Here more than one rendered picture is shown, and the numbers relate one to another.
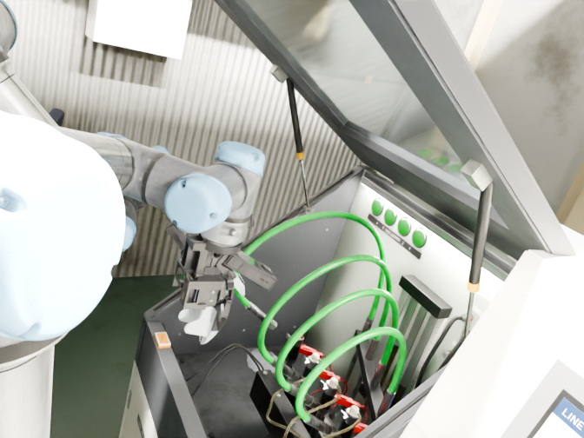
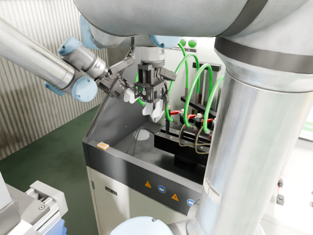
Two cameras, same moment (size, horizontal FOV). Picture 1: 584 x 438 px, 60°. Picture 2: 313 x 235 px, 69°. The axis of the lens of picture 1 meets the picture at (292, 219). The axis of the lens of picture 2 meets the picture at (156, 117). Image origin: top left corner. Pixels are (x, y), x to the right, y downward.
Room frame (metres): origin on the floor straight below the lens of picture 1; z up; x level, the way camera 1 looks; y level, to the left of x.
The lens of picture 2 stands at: (0.12, 0.37, 1.59)
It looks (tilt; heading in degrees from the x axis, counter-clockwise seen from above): 28 degrees down; 336
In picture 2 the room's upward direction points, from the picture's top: straight up
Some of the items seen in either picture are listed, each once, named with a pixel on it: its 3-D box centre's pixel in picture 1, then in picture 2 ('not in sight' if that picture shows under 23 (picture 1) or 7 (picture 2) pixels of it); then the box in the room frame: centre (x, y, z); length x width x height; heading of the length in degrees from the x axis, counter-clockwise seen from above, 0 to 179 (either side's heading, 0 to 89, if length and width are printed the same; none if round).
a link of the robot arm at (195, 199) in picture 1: (195, 193); (155, 29); (0.64, 0.14, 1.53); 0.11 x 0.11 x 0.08; 80
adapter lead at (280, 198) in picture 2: not in sight; (280, 190); (0.48, -0.27, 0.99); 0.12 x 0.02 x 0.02; 130
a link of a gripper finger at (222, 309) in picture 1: (218, 307); (161, 97); (0.73, 0.08, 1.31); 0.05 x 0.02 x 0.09; 33
